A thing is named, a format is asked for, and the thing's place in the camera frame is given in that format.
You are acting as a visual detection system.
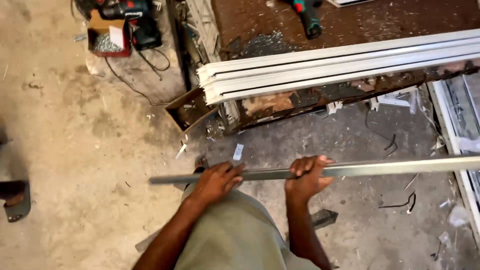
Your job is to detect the person's left hand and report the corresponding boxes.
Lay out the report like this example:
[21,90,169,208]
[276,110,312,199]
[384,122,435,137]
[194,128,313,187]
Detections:
[187,161,247,206]

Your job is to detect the person's right hand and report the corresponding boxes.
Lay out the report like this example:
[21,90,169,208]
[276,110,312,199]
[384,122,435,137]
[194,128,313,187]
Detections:
[284,155,335,205]

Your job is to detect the long grey metal bar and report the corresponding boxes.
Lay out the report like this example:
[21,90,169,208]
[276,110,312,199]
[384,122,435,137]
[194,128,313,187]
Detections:
[149,155,480,185]

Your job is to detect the person's sandal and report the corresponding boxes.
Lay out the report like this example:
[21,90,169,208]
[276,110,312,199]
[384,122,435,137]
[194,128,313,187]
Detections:
[193,154,211,174]

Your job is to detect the dark metal offcut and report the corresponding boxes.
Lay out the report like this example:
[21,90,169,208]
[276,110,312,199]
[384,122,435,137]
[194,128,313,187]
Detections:
[310,209,339,231]

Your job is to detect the person's grey-green trousers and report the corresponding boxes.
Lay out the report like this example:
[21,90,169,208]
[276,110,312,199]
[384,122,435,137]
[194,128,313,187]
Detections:
[135,184,323,270]

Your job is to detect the black rubber gasket strip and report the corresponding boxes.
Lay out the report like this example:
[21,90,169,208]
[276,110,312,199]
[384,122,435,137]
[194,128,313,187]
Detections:
[378,190,417,215]
[364,109,399,157]

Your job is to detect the small open cardboard box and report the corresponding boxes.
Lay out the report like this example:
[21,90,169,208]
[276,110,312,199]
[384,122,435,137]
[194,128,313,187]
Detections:
[164,87,220,135]

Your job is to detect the bundle of white window profiles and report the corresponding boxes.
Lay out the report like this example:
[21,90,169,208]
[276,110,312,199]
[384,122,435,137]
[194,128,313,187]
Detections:
[196,28,480,106]

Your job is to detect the brown wooden workbench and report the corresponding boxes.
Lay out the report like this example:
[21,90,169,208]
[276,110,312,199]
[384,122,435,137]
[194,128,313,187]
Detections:
[165,0,480,136]

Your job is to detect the red box of screws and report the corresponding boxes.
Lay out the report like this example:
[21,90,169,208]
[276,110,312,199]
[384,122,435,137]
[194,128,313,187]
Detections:
[87,10,133,58]

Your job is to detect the black power tool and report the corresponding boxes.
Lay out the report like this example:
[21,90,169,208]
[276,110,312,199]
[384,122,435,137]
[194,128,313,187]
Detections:
[71,0,163,52]

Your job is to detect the black power cable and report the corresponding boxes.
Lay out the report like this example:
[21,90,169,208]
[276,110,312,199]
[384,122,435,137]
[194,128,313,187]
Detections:
[104,47,171,107]

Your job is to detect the green cordless drill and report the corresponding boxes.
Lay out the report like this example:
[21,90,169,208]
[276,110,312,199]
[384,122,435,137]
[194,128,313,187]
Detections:
[289,0,324,40]

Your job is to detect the white window frame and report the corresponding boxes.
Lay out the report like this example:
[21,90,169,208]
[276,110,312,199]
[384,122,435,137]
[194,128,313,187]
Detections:
[427,73,480,241]

